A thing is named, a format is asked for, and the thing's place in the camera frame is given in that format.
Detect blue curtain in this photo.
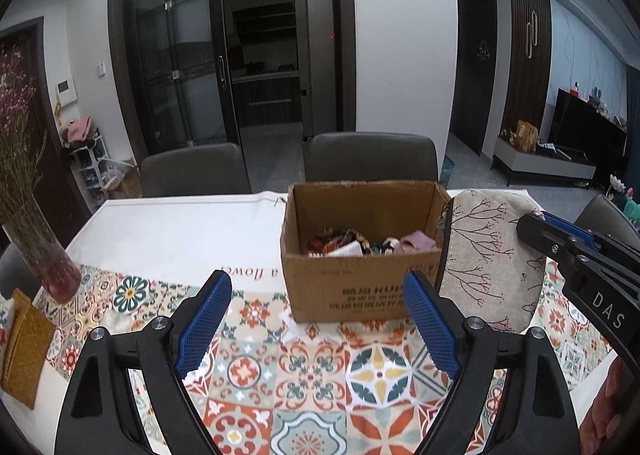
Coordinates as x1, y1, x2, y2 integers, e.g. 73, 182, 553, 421
623, 66, 640, 201

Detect grey chair right side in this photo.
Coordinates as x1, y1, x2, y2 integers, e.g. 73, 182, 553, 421
575, 194, 640, 249

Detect grey dining chair left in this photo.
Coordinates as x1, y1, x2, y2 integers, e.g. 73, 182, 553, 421
140, 143, 252, 198

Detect person's right hand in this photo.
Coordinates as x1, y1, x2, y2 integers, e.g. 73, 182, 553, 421
579, 357, 639, 455

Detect yellow woven tissue box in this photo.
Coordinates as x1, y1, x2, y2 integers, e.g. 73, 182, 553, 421
1, 288, 55, 409

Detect patterned tile tablecloth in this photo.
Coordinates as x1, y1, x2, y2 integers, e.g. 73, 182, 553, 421
0, 188, 626, 455

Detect white shoe rack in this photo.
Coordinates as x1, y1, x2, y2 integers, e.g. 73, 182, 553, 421
67, 128, 136, 213

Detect brown cardboard box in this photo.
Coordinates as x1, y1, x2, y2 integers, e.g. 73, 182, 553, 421
280, 181, 451, 323

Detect black television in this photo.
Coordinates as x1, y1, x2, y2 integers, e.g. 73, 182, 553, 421
548, 89, 627, 176

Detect glass vase dried flowers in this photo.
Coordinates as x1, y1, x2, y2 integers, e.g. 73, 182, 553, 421
1, 46, 81, 305

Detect grey dining chair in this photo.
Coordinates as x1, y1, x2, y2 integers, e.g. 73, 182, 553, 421
304, 132, 439, 182
140, 143, 252, 198

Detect black patterned silk scarf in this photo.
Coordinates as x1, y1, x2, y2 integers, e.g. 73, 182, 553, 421
306, 227, 399, 258

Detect beige branch print cushion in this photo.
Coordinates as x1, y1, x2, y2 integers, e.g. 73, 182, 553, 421
439, 189, 547, 333

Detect white tv cabinet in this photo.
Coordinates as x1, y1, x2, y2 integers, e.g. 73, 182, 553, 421
491, 137, 596, 185

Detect mauve towel cloth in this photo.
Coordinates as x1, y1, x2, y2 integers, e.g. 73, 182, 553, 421
399, 231, 438, 253

